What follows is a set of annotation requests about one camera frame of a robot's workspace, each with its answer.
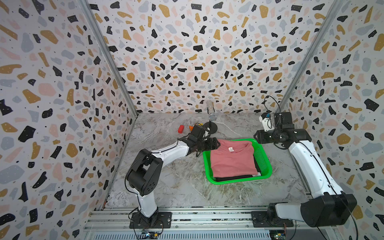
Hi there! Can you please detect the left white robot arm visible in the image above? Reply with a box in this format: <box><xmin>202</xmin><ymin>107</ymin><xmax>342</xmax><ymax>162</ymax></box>
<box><xmin>125</xmin><ymin>122</ymin><xmax>221</xmax><ymax>220</ymax></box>

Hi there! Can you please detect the pink t-shirt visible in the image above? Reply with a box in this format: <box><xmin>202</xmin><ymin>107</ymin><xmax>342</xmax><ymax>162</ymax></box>
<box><xmin>209</xmin><ymin>138</ymin><xmax>259</xmax><ymax>179</ymax></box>

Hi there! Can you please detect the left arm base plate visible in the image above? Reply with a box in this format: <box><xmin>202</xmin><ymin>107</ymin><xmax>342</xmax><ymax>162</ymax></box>
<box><xmin>130</xmin><ymin>211</ymin><xmax>172</xmax><ymax>229</ymax></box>

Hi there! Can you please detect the red toy block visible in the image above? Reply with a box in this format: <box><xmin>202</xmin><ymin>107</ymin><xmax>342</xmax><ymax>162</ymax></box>
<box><xmin>178</xmin><ymin>125</ymin><xmax>185</xmax><ymax>134</ymax></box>

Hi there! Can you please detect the black t-shirt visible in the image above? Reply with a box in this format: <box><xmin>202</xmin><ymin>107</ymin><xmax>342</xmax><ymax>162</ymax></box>
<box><xmin>214</xmin><ymin>146</ymin><xmax>263</xmax><ymax>183</ymax></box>

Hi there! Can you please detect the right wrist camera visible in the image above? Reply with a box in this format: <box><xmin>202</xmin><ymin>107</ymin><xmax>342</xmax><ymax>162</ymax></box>
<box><xmin>259</xmin><ymin>111</ymin><xmax>293</xmax><ymax>131</ymax></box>

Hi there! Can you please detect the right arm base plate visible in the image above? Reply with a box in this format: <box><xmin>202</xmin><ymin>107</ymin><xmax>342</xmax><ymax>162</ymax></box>
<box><xmin>251</xmin><ymin>211</ymin><xmax>294</xmax><ymax>228</ymax></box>

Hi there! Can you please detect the green plastic basket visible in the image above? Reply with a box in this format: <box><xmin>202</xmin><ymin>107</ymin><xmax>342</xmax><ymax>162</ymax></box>
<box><xmin>203</xmin><ymin>139</ymin><xmax>273</xmax><ymax>185</ymax></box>

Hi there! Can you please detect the aluminium rail frame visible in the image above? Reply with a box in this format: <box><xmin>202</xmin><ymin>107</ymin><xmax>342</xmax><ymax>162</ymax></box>
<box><xmin>81</xmin><ymin>206</ymin><xmax>343</xmax><ymax>240</ymax></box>

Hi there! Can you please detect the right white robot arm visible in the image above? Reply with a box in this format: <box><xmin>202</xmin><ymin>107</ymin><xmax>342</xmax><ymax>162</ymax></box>
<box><xmin>254</xmin><ymin>125</ymin><xmax>357</xmax><ymax>227</ymax></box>

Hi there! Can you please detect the black stand with clear tube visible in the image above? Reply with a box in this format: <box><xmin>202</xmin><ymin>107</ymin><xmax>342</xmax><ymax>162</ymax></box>
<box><xmin>203</xmin><ymin>101</ymin><xmax>218</xmax><ymax>134</ymax></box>

